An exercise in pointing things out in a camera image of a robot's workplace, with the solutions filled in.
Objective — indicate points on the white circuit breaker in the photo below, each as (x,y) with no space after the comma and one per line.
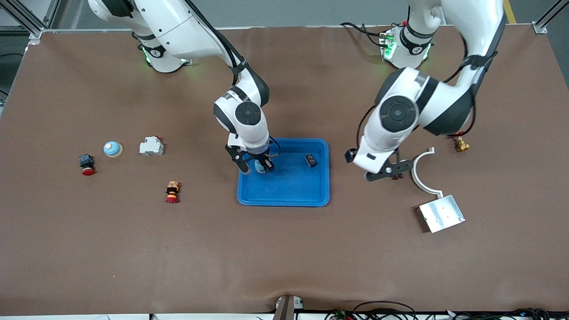
(150,147)

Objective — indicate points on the black electrolytic capacitor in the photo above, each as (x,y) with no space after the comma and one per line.
(310,160)

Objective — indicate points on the silver metal plate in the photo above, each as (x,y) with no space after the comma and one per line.
(442,214)

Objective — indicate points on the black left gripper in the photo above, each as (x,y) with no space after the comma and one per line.
(348,156)

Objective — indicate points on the white curved plastic bracket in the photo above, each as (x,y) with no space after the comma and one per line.
(413,172)

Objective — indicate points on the blue dome call bell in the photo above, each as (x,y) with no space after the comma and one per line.
(112,148)
(258,167)

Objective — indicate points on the brown table mat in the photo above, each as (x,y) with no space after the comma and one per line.
(284,258)

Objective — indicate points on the red mushroom push button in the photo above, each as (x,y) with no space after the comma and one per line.
(86,161)

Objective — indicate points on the aluminium frame bar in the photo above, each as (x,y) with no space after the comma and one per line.
(26,20)

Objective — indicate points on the brown electrolytic capacitor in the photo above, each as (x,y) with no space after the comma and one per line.
(398,176)

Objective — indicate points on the blue plastic tray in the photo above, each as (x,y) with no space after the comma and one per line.
(293,186)

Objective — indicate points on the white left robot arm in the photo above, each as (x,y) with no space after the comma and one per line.
(400,115)

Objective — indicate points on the aluminium frame post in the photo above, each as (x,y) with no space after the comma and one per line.
(52,13)
(540,27)

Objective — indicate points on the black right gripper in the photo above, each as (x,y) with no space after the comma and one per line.
(257,157)

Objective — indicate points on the grey camera stand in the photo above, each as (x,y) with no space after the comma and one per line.
(286,309)

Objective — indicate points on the orange striped emergency stop button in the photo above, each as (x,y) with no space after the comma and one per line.
(172,191)

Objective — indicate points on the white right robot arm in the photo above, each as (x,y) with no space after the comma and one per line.
(178,26)

